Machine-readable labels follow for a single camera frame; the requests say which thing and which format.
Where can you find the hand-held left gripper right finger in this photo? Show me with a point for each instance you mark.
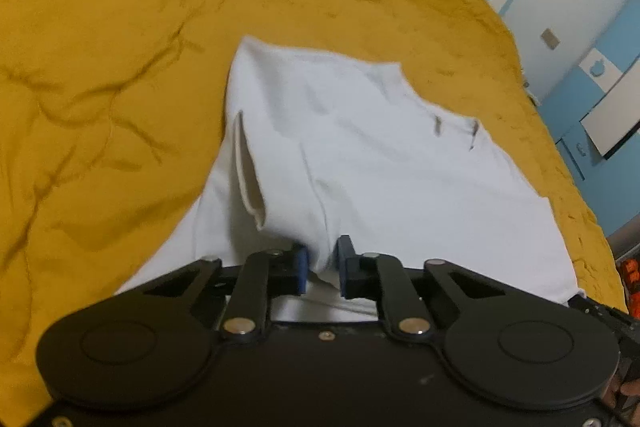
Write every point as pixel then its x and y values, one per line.
pixel 344 264

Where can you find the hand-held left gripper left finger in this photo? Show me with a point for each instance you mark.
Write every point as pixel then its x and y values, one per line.
pixel 300 269

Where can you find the white printed t-shirt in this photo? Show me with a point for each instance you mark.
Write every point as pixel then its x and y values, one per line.
pixel 380 142

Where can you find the person's right hand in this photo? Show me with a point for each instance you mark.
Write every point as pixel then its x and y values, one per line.
pixel 629 388

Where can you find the orange and black object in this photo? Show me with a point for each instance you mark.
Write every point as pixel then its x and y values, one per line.
pixel 631 279

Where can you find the white board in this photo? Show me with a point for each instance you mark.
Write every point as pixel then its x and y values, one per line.
pixel 617 117

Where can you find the blue wardrobe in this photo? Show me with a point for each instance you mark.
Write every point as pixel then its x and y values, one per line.
pixel 575 107

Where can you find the yellow blanket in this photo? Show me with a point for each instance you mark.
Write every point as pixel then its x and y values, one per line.
pixel 110 72

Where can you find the beige wall plate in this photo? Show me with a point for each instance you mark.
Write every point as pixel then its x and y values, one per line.
pixel 550 38

